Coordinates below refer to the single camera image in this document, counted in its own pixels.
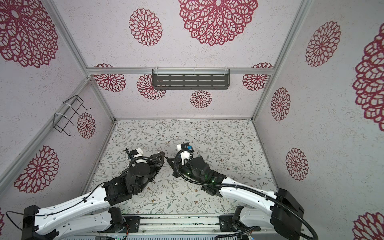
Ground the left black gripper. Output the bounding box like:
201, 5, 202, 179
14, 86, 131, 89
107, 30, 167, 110
137, 152, 166, 195

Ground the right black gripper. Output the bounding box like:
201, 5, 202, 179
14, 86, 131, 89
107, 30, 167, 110
167, 157, 207, 187

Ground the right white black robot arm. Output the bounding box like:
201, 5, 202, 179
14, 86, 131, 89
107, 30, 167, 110
167, 152, 308, 240

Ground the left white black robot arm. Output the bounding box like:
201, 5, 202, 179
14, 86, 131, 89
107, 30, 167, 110
22, 151, 165, 240

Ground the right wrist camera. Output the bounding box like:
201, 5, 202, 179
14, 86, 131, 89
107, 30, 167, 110
177, 143, 194, 165

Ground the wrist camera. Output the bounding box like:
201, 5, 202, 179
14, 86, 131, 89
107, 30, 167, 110
125, 148, 143, 160
177, 143, 194, 165

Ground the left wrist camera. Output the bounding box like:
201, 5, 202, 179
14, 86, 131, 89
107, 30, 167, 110
125, 148, 143, 160

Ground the right black corrugated cable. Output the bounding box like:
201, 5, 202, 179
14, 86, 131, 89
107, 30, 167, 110
173, 148, 319, 240

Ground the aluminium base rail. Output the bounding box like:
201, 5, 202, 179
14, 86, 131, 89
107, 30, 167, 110
52, 212, 306, 236

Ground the left thin black cable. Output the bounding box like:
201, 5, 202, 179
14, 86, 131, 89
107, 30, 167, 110
5, 181, 106, 232

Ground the dark metal wall shelf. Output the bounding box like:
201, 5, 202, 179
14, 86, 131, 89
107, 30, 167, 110
152, 69, 231, 90

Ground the black wire wall basket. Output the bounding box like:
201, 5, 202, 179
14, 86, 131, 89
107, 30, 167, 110
52, 95, 91, 137

